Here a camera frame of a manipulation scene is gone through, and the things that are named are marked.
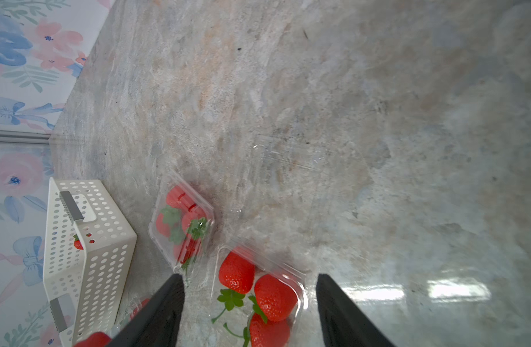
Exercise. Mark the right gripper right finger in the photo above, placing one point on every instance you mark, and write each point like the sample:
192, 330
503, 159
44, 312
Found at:
342, 322

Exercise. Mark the white perforated plastic basket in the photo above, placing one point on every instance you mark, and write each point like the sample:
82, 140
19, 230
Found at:
84, 287

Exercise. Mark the strawberry back row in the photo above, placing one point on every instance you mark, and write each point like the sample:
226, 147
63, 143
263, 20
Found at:
185, 252
273, 299
236, 275

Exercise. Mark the strawberry lone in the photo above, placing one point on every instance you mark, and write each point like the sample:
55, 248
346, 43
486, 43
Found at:
179, 199

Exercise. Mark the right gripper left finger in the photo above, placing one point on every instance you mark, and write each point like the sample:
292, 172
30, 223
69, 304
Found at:
158, 323

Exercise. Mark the strawberry with stem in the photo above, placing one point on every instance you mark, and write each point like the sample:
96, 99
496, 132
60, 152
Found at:
168, 220

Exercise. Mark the clear plastic clamshell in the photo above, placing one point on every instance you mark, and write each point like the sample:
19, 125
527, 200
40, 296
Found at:
181, 225
274, 223

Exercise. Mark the clear plastic clamshell container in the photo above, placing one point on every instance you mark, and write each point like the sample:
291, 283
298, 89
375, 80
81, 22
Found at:
124, 319

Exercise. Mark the left aluminium corner post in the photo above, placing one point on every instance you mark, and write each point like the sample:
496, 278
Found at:
24, 138

